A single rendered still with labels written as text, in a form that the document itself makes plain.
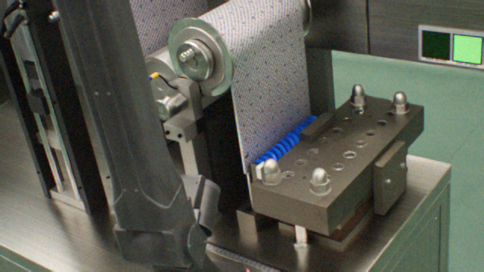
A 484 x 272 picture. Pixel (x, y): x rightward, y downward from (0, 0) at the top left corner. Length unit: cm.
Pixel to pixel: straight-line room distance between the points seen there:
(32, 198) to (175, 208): 94
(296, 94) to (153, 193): 74
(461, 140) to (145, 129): 280
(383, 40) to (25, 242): 83
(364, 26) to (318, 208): 42
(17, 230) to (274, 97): 62
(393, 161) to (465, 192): 171
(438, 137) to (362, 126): 203
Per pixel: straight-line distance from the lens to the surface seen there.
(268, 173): 117
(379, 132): 132
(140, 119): 60
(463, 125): 347
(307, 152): 126
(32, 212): 152
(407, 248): 134
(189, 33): 116
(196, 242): 70
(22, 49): 140
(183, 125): 119
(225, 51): 112
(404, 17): 131
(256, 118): 123
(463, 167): 313
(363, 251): 122
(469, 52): 128
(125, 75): 57
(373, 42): 136
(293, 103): 133
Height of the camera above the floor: 168
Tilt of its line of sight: 29 degrees down
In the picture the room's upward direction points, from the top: 9 degrees counter-clockwise
